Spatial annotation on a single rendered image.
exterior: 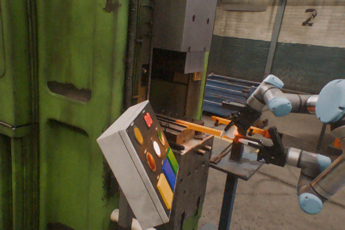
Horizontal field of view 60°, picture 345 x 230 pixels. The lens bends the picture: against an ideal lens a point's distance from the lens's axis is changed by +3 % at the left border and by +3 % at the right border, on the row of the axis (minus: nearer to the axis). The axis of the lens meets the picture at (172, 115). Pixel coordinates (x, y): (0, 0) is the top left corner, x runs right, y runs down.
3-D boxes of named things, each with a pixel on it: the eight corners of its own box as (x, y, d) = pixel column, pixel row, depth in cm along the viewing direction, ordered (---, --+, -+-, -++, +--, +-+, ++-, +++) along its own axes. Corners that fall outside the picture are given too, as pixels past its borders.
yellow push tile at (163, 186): (173, 194, 87) (163, 172, 85) (170, 208, 80) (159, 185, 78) (167, 196, 87) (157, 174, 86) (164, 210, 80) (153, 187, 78)
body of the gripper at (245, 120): (242, 135, 129) (259, 115, 124) (227, 121, 132) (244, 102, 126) (247, 131, 136) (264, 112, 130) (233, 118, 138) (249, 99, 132)
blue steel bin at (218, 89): (261, 119, 559) (268, 83, 539) (246, 128, 495) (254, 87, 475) (206, 105, 621) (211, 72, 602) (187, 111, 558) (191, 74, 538)
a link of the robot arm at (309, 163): (326, 181, 115) (331, 161, 113) (295, 172, 121) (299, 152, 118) (327, 174, 122) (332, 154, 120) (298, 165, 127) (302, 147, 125)
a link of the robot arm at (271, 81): (274, 80, 116) (267, 70, 123) (255, 100, 121) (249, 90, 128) (288, 88, 119) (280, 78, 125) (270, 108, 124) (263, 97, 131)
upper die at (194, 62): (203, 71, 145) (206, 52, 143) (184, 74, 129) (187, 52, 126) (136, 59, 165) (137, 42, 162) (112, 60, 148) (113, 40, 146)
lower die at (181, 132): (194, 137, 155) (196, 121, 153) (175, 147, 138) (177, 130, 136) (132, 118, 175) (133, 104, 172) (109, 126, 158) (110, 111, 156)
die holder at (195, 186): (204, 202, 177) (214, 133, 165) (172, 236, 145) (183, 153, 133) (131, 172, 203) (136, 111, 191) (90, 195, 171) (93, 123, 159)
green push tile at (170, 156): (178, 165, 106) (170, 147, 104) (177, 174, 99) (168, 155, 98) (174, 166, 106) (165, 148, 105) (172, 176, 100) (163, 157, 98)
